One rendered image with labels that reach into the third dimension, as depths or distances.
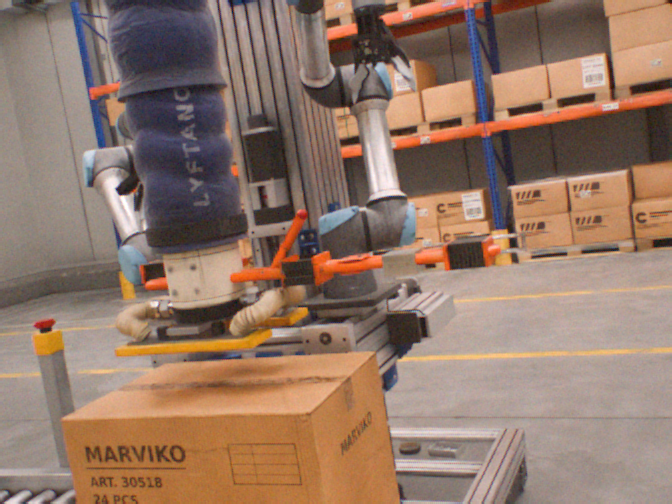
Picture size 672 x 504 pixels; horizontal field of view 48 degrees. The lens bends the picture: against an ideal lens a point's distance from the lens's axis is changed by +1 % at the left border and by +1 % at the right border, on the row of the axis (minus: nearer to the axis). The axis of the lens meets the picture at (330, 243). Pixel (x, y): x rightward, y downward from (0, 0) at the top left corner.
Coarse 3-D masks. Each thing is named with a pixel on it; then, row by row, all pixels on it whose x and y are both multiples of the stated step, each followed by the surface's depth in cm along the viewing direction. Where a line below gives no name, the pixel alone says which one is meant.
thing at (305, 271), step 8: (288, 256) 159; (296, 256) 161; (304, 256) 162; (312, 256) 161; (320, 256) 154; (328, 256) 158; (280, 264) 155; (288, 264) 153; (296, 264) 153; (304, 264) 152; (312, 264) 152; (288, 272) 154; (296, 272) 154; (304, 272) 153; (312, 272) 152; (288, 280) 154; (296, 280) 153; (304, 280) 152; (312, 280) 152; (320, 280) 153
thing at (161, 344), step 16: (160, 336) 161; (176, 336) 162; (192, 336) 159; (208, 336) 156; (224, 336) 153; (240, 336) 151; (256, 336) 151; (128, 352) 160; (144, 352) 159; (160, 352) 157; (176, 352) 156
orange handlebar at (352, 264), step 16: (352, 256) 154; (368, 256) 153; (416, 256) 145; (432, 256) 143; (240, 272) 161; (256, 272) 159; (272, 272) 157; (320, 272) 153; (352, 272) 150; (160, 288) 169
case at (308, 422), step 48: (144, 384) 180; (192, 384) 172; (240, 384) 166; (288, 384) 159; (336, 384) 154; (96, 432) 159; (144, 432) 154; (192, 432) 150; (240, 432) 145; (288, 432) 141; (336, 432) 149; (384, 432) 174; (96, 480) 161; (144, 480) 156; (192, 480) 151; (240, 480) 147; (288, 480) 143; (336, 480) 147; (384, 480) 171
